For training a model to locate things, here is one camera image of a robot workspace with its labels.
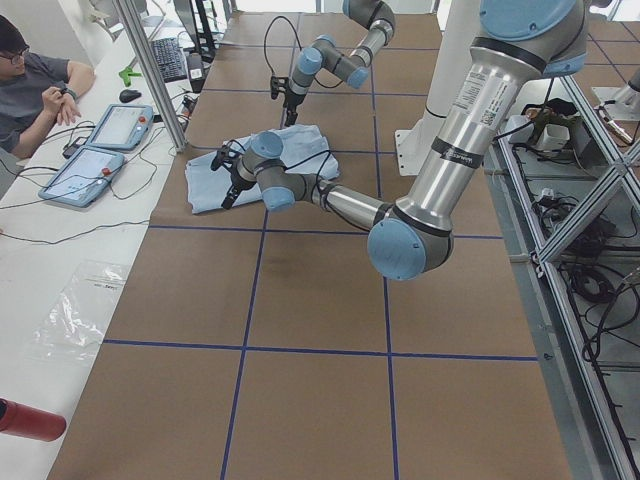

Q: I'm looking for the green plastic clip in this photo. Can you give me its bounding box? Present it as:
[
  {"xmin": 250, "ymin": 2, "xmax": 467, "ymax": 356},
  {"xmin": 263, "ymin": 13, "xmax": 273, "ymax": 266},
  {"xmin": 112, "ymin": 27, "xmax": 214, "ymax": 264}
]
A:
[{"xmin": 118, "ymin": 67, "xmax": 141, "ymax": 87}]

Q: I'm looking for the blue teach pendant upper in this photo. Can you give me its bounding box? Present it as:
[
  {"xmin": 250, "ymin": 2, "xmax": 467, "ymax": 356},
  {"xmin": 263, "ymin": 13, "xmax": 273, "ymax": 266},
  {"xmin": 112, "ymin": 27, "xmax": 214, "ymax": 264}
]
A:
[{"xmin": 86, "ymin": 104, "xmax": 154, "ymax": 152}]

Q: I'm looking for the red cylindrical bottle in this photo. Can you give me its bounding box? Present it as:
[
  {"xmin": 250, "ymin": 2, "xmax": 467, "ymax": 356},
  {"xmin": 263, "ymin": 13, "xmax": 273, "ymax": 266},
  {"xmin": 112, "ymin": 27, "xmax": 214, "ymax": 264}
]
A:
[{"xmin": 1, "ymin": 399, "xmax": 67, "ymax": 442}]

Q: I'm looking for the grey aluminium frame post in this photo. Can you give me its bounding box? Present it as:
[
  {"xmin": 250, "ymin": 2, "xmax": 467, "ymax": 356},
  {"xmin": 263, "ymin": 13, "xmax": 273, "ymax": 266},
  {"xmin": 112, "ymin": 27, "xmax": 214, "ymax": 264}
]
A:
[{"xmin": 113, "ymin": 0, "xmax": 187, "ymax": 153}]

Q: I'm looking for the light blue button-up shirt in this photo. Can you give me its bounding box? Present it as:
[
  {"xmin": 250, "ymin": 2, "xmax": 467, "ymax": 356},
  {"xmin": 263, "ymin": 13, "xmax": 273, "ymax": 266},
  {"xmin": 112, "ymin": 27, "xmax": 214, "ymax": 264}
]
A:
[{"xmin": 185, "ymin": 125, "xmax": 340, "ymax": 214}]

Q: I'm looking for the blue teach pendant lower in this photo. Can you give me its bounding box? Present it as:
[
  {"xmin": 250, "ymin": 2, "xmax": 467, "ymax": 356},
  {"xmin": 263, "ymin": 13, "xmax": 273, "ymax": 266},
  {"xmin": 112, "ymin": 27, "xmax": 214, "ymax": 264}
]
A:
[{"xmin": 38, "ymin": 146, "xmax": 125, "ymax": 208}]

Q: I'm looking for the seated person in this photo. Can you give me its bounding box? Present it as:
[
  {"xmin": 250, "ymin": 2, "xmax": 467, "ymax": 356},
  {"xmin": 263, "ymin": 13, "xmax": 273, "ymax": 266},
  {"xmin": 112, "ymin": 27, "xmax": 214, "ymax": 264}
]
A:
[{"xmin": 1, "ymin": 17, "xmax": 95, "ymax": 159}]

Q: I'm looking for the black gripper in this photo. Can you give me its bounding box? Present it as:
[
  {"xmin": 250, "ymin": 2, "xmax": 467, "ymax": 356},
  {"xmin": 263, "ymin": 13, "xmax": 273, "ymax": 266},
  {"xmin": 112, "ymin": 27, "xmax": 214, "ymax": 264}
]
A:
[
  {"xmin": 270, "ymin": 75, "xmax": 306, "ymax": 126},
  {"xmin": 210, "ymin": 143, "xmax": 256, "ymax": 209}
]

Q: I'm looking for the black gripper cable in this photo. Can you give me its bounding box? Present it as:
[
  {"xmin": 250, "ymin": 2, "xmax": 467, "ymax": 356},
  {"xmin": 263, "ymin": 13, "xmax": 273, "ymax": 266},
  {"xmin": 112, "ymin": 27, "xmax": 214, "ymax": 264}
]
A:
[{"xmin": 262, "ymin": 15, "xmax": 304, "ymax": 81}]

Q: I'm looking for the black computer mouse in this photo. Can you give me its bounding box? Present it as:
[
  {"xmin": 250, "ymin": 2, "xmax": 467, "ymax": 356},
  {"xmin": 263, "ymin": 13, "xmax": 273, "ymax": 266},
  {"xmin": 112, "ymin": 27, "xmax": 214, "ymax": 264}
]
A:
[{"xmin": 118, "ymin": 89, "xmax": 142, "ymax": 104}]

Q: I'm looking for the blue teach pendant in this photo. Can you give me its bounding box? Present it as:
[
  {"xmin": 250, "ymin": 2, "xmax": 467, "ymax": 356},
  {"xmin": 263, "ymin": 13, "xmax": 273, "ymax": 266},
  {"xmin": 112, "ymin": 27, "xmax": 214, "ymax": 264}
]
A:
[
  {"xmin": 38, "ymin": 146, "xmax": 125, "ymax": 208},
  {"xmin": 86, "ymin": 104, "xmax": 154, "ymax": 152}
]

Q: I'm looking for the clear plastic bag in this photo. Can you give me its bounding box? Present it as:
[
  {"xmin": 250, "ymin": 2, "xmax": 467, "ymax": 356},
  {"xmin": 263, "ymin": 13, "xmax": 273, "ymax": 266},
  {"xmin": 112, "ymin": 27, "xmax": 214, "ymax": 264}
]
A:
[{"xmin": 26, "ymin": 260, "xmax": 131, "ymax": 365}]

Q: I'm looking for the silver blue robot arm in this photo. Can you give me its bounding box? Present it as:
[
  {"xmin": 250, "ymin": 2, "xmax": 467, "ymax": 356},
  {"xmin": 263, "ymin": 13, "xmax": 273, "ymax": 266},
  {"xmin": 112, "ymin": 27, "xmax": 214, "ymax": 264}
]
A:
[
  {"xmin": 270, "ymin": 0, "xmax": 395, "ymax": 127},
  {"xmin": 211, "ymin": 1, "xmax": 589, "ymax": 280}
]

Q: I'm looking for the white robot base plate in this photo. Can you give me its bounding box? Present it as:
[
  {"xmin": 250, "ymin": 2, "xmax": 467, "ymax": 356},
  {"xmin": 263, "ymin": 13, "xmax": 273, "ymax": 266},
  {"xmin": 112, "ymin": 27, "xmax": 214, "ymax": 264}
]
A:
[{"xmin": 394, "ymin": 107, "xmax": 446, "ymax": 176}]

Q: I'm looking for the black keyboard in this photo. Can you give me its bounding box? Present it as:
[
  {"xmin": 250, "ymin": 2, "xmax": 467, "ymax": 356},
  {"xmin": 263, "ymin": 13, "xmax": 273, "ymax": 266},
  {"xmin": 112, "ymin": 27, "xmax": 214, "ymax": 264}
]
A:
[{"xmin": 150, "ymin": 38, "xmax": 187, "ymax": 83}]

